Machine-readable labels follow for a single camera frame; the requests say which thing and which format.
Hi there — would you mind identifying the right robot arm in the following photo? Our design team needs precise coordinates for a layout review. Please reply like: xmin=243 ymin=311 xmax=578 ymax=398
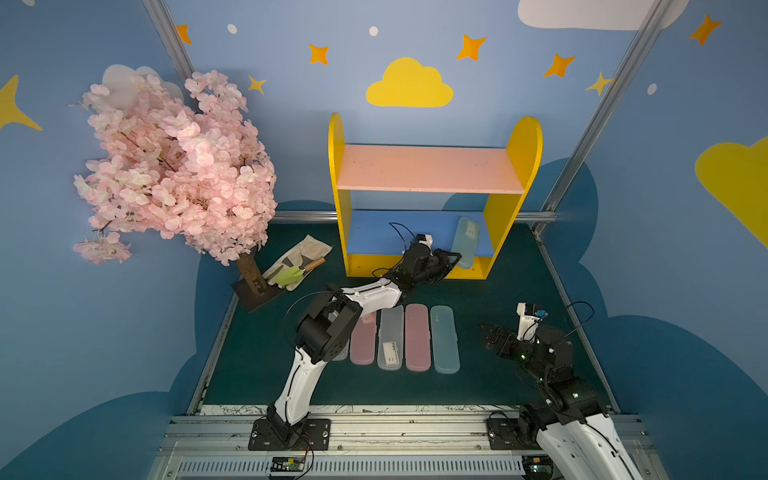
xmin=481 ymin=323 xmax=642 ymax=479

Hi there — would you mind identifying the pink pencil case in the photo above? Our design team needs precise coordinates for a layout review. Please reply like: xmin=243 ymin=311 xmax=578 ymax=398
xmin=349 ymin=312 xmax=377 ymax=366
xmin=404 ymin=304 xmax=431 ymax=372

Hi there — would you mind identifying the pink pencil case bottom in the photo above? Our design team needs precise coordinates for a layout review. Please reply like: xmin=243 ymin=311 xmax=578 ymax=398
xmin=404 ymin=304 xmax=431 ymax=372

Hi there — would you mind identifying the yellow toy shelf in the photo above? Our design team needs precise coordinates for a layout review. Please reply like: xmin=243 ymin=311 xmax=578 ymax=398
xmin=328 ymin=113 xmax=543 ymax=280

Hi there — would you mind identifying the aluminium frame post right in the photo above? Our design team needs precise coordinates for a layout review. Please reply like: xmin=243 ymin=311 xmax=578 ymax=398
xmin=539 ymin=0 xmax=674 ymax=225

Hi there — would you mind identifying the aluminium frame post left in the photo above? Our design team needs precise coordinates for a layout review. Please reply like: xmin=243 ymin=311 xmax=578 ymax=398
xmin=142 ymin=0 xmax=194 ymax=81

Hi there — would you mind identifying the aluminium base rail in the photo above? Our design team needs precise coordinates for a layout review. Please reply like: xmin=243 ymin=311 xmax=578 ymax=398
xmin=146 ymin=404 xmax=670 ymax=480

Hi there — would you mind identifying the left controller board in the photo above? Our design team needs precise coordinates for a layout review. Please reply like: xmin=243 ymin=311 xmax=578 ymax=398
xmin=269 ymin=456 xmax=307 ymax=477

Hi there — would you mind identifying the aluminium frame post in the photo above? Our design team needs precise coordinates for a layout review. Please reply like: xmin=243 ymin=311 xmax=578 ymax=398
xmin=142 ymin=0 xmax=194 ymax=81
xmin=539 ymin=0 xmax=674 ymax=225

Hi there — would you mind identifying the right controller board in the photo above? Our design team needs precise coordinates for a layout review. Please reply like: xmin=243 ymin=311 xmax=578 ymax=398
xmin=522 ymin=456 xmax=554 ymax=480

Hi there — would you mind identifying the teal pencil case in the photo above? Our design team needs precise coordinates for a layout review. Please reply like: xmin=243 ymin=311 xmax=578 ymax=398
xmin=451 ymin=216 xmax=479 ymax=270
xmin=430 ymin=305 xmax=460 ymax=374

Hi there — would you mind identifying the pink pencil case top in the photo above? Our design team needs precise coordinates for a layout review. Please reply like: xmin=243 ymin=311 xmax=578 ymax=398
xmin=349 ymin=312 xmax=377 ymax=366

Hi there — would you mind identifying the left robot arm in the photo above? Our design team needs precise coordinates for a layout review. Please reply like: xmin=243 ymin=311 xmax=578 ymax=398
xmin=266 ymin=235 xmax=462 ymax=441

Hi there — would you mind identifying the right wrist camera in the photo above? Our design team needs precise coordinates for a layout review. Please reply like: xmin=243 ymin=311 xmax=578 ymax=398
xmin=516 ymin=302 xmax=548 ymax=342

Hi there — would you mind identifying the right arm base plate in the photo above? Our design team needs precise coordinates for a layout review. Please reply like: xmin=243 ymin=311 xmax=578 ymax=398
xmin=486 ymin=412 xmax=539 ymax=451

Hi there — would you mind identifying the pink cherry blossom tree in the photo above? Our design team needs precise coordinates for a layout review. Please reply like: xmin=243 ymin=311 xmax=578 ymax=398
xmin=73 ymin=71 xmax=277 ymax=266

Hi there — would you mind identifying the green garden trowel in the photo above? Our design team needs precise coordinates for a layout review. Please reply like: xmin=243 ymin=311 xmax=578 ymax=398
xmin=275 ymin=257 xmax=325 ymax=289

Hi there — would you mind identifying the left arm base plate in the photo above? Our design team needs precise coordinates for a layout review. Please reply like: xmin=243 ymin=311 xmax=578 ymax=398
xmin=247 ymin=417 xmax=332 ymax=451

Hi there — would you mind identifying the clear pencil case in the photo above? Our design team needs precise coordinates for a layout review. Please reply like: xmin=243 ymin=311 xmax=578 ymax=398
xmin=377 ymin=305 xmax=404 ymax=371
xmin=334 ymin=342 xmax=350 ymax=361

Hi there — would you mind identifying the controller board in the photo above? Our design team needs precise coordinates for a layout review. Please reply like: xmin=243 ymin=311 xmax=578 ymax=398
xmin=269 ymin=456 xmax=307 ymax=477
xmin=522 ymin=456 xmax=554 ymax=480

